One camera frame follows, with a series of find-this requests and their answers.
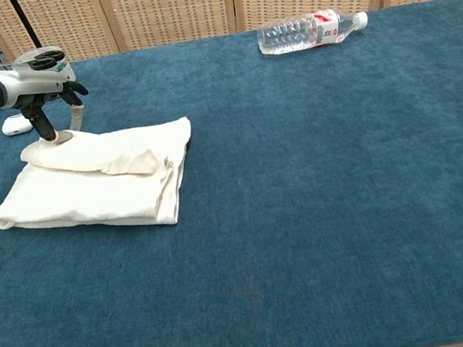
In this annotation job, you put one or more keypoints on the clear round plastic jar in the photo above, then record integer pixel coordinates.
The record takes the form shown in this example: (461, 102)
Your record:
(62, 68)

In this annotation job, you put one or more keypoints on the clear plastic water bottle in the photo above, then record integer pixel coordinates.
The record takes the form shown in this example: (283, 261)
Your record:
(294, 35)

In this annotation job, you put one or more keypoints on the white earbuds case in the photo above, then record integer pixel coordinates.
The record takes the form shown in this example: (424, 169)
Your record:
(13, 126)

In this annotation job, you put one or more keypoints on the blue table mat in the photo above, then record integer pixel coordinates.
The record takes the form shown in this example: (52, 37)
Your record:
(312, 257)

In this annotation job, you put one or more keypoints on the black tripod stand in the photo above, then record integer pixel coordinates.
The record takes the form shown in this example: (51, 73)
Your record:
(27, 25)

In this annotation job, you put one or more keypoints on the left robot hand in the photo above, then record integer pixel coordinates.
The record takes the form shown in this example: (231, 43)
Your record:
(33, 82)

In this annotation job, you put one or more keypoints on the white t-shirt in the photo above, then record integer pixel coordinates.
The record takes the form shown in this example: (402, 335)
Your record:
(87, 193)

